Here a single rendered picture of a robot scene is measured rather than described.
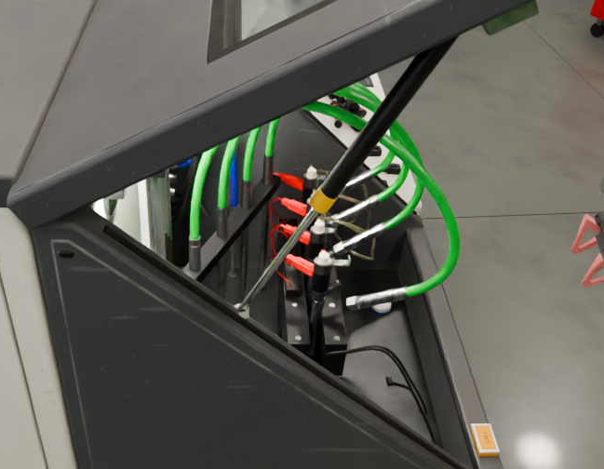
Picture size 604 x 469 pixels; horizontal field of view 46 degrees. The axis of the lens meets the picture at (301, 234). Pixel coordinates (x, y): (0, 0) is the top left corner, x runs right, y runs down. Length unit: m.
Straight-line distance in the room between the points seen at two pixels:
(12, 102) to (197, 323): 0.27
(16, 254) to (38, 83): 0.18
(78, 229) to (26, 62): 0.23
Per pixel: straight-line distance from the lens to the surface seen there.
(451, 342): 1.27
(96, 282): 0.67
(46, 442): 0.87
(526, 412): 2.50
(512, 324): 2.78
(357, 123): 0.86
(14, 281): 0.69
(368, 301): 1.02
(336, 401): 0.80
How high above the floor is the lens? 1.83
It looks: 38 degrees down
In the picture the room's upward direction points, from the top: 6 degrees clockwise
